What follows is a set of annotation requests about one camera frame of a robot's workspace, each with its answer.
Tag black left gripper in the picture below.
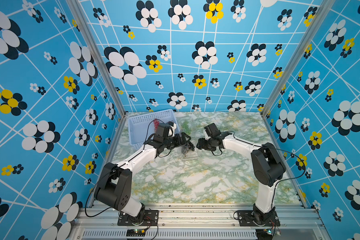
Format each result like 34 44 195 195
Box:
163 131 191 149

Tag black grape bunch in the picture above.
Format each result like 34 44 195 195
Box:
181 141 195 156

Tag clear plastic clamshell container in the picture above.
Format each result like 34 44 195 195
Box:
179 119 203 140

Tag green grape bunch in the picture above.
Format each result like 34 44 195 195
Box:
183 122 197 138

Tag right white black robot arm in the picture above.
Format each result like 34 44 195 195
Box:
197 133 286 226

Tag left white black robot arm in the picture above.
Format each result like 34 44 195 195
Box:
92 133 194 224

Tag red grape bunch left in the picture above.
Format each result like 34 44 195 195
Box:
153 119 163 127

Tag light blue perforated plastic basket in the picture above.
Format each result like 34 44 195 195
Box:
128 110 180 150

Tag left green circuit board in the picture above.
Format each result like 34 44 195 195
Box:
126 229 146 240

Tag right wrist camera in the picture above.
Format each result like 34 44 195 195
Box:
204 123 221 140

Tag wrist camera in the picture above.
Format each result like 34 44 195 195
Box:
204 123 221 140
153 122 177 143

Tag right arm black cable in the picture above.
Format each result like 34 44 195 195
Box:
211 130 307 184

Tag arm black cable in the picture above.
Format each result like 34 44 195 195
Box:
84 119 173 218
211 130 307 184

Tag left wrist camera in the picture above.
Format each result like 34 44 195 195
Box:
153 122 177 143

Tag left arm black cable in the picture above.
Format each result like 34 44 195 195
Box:
84 119 173 218

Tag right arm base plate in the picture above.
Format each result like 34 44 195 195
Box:
234 209 281 227

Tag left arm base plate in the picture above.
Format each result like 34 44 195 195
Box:
117 209 159 227

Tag aluminium front rail frame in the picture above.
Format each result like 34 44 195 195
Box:
69 204 330 240

